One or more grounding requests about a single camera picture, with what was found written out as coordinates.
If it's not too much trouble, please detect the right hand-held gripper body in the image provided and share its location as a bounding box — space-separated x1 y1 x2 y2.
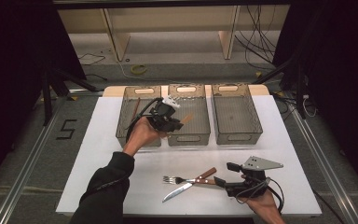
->
225 155 284 199

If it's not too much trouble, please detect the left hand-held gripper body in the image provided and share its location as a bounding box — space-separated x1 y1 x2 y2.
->
147 95 181 132

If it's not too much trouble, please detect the smoky translucent plastic bin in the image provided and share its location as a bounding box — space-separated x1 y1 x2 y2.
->
167 83 212 147
115 86 162 147
211 83 264 146

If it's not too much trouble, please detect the knife with wooden handle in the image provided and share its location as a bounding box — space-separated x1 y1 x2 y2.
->
162 166 218 203

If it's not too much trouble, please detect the fork with wooden handle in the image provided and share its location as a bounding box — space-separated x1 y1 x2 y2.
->
162 175 217 186

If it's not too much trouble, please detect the person's left hand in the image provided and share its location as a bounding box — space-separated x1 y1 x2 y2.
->
123 116 169 157

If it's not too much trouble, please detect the person's right hand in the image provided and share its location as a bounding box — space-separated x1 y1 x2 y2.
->
244 189 287 224

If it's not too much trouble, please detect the yellow tape roll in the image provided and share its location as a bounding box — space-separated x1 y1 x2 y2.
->
130 63 148 75

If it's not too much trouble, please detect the black metal stand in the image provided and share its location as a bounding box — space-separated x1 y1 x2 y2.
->
41 66 103 125
253 55 309 119

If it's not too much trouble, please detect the black curtain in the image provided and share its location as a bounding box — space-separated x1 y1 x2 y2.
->
273 0 358 200
0 0 87 194

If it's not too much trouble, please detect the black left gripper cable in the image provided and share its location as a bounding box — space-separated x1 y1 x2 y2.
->
124 97 164 144

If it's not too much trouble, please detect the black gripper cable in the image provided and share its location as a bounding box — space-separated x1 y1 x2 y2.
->
124 97 164 144
235 176 285 216

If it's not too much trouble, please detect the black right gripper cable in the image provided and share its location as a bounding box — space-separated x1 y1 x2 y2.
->
235 176 285 216

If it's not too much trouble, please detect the white floor cable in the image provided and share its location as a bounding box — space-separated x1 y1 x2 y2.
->
106 46 169 84

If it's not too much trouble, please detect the aluminium floor rail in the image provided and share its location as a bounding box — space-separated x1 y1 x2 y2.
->
287 92 358 224
0 96 68 224

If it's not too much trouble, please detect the thin black floor cable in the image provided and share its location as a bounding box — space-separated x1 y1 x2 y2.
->
77 52 106 67

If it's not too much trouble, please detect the bundle of black cables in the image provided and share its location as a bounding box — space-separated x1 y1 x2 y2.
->
234 4 278 71

